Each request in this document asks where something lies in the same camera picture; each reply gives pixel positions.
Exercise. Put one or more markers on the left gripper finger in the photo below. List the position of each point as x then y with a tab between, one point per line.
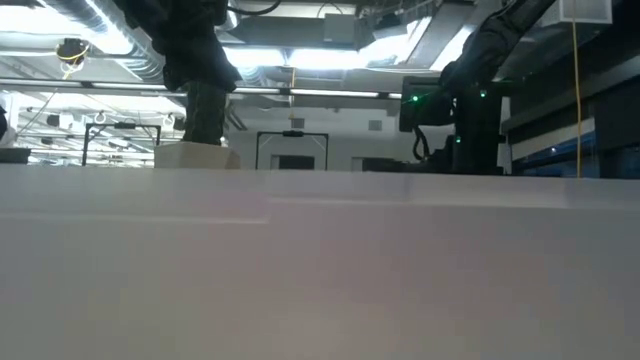
195	115
214	117

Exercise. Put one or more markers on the beige cardboard box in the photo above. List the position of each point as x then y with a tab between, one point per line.
195	156

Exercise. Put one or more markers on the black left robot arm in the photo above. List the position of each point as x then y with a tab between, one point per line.
150	12

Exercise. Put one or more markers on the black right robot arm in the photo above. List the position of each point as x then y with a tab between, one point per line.
475	130

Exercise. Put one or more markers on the grey ceiling box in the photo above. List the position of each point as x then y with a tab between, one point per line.
340	27

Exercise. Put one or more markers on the clear plastic storage bin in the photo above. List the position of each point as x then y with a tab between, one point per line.
320	275

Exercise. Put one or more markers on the white ceiling box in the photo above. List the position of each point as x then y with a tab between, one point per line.
580	11

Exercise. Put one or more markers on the dark shelving unit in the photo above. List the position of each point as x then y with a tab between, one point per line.
620	125

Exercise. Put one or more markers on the black metal frame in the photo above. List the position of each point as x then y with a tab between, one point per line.
292	133
122	125

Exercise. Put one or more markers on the silver spiral duct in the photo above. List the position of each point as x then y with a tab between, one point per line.
125	45

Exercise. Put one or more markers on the long ceiling light rail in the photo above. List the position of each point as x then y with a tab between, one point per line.
125	86

